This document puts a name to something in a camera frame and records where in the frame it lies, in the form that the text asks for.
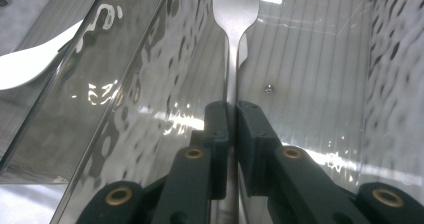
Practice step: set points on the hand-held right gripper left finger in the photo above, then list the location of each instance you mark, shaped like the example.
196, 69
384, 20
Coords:
218, 134

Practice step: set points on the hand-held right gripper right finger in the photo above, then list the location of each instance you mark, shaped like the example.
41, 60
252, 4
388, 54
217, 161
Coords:
255, 140

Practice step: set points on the smoky clear plastic bin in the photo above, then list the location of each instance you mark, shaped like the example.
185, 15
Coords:
300, 67
20, 117

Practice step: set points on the metal fork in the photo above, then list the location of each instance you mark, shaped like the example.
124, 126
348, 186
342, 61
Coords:
235, 4

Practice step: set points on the white ceramic spoon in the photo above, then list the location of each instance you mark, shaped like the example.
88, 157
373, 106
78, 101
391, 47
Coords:
26, 67

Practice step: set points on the white table cover sheet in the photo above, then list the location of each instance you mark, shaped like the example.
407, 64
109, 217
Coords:
23, 207

